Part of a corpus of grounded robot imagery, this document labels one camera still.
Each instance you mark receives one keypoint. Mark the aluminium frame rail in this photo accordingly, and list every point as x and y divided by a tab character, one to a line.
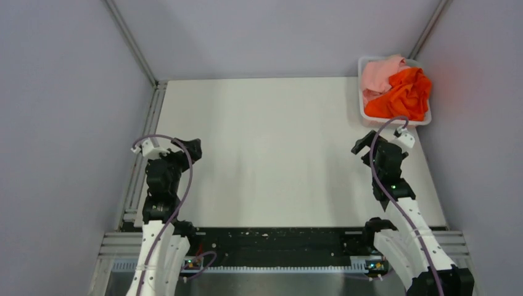
370	275
132	198

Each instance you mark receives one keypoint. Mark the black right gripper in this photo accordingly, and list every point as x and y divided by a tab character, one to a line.
361	143

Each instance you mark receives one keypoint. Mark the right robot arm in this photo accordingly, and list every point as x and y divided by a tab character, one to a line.
403	237

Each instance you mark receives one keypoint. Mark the pink t-shirt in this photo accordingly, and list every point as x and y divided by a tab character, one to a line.
375	76

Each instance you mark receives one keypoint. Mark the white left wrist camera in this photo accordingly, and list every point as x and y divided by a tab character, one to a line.
149	149

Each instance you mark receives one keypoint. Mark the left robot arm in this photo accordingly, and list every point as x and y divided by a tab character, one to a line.
165	240

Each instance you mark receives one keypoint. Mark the aluminium frame rail front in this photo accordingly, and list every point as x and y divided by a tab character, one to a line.
370	275

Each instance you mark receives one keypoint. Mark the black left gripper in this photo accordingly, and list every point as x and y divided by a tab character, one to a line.
195	148

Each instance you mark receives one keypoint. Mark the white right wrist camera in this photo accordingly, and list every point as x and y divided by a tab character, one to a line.
403	138

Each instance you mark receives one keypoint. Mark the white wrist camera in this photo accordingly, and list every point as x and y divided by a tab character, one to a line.
403	138
149	149

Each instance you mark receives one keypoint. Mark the white plastic basket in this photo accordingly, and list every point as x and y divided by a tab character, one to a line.
363	62

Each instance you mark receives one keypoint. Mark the aluminium frame rail left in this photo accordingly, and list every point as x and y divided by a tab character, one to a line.
132	198

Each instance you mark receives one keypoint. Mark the orange t-shirt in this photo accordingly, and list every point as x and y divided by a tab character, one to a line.
404	93

